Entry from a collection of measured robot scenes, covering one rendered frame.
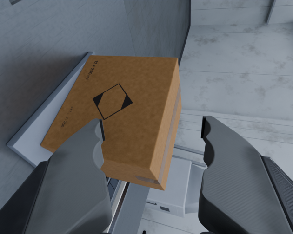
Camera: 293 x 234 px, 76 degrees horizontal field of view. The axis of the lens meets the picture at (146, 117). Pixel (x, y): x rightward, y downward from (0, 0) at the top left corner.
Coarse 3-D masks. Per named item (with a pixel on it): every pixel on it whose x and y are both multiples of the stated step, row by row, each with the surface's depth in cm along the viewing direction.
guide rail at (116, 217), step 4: (128, 184) 72; (124, 188) 71; (128, 188) 72; (124, 192) 70; (124, 196) 69; (120, 200) 68; (124, 200) 69; (120, 204) 67; (120, 208) 66; (116, 212) 66; (116, 216) 65; (116, 220) 64; (112, 224) 63; (112, 228) 62; (108, 232) 62; (112, 232) 62
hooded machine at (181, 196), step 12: (180, 168) 302; (192, 168) 304; (168, 180) 294; (180, 180) 291; (192, 180) 292; (156, 192) 285; (168, 192) 282; (180, 192) 280; (192, 192) 281; (156, 204) 284; (168, 204) 273; (180, 204) 269; (192, 204) 273; (180, 216) 316
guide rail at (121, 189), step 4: (120, 184) 81; (124, 184) 80; (120, 188) 79; (120, 192) 78; (116, 196) 77; (120, 196) 78; (116, 200) 76; (116, 204) 75; (112, 208) 74; (116, 208) 75; (112, 212) 74; (112, 220) 72; (108, 228) 70; (104, 232) 69
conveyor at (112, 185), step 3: (111, 180) 75; (114, 180) 78; (117, 180) 81; (108, 183) 74; (111, 183) 76; (114, 183) 79; (117, 183) 81; (108, 186) 74; (111, 186) 76; (114, 186) 79; (108, 189) 74; (111, 189) 76; (114, 189) 80; (111, 192) 77; (111, 195) 77; (111, 198) 77
